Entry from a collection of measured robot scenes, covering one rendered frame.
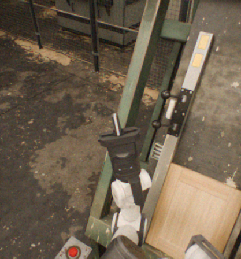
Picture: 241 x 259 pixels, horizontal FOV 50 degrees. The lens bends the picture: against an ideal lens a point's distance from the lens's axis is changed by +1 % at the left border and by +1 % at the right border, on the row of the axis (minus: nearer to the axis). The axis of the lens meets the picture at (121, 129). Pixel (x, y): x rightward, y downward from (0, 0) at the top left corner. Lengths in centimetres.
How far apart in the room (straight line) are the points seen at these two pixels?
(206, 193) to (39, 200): 180
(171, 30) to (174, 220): 83
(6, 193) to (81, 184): 72
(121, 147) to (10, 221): 195
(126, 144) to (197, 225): 60
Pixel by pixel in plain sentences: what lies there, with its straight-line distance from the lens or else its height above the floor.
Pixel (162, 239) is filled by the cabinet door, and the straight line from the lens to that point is 130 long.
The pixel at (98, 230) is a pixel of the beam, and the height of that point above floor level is 86.
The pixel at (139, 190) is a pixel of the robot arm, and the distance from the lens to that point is 80.
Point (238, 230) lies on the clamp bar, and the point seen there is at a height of 116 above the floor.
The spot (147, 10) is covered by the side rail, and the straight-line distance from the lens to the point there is 119.
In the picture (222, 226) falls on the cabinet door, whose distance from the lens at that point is 120.
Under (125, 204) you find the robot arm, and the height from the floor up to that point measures 134.
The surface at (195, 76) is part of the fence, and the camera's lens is 109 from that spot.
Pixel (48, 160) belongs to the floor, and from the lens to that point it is 294.
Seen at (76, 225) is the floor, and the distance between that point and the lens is 242.
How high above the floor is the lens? 209
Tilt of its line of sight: 41 degrees down
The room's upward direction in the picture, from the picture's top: straight up
